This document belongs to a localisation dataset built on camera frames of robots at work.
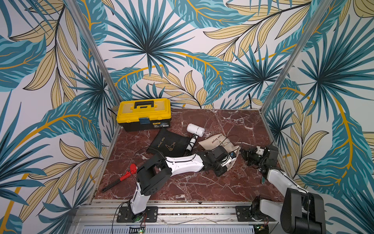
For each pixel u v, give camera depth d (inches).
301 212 17.9
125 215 28.4
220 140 36.4
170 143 38.7
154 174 19.5
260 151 31.7
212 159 25.7
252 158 30.5
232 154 28.8
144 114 37.3
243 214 29.1
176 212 29.5
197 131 39.5
